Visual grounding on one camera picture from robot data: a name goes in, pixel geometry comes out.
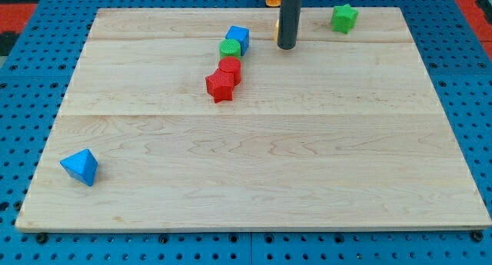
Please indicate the green star block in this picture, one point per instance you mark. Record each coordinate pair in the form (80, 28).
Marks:
(344, 18)

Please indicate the red star block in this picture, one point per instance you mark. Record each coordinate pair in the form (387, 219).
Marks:
(220, 85)

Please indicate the green cylinder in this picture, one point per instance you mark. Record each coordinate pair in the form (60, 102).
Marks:
(229, 47)

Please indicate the blue cube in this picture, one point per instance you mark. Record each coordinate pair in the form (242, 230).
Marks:
(240, 34)

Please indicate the red cylinder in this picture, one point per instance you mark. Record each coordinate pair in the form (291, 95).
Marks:
(231, 64)

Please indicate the light wooden board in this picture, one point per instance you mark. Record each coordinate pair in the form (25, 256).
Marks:
(344, 132)

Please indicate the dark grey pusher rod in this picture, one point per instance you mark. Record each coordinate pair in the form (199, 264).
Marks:
(289, 17)

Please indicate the yellow block behind rod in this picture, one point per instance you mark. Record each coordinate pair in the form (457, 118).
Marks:
(276, 31)

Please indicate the blue triangular pyramid block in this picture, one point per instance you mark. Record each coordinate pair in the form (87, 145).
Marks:
(81, 166)

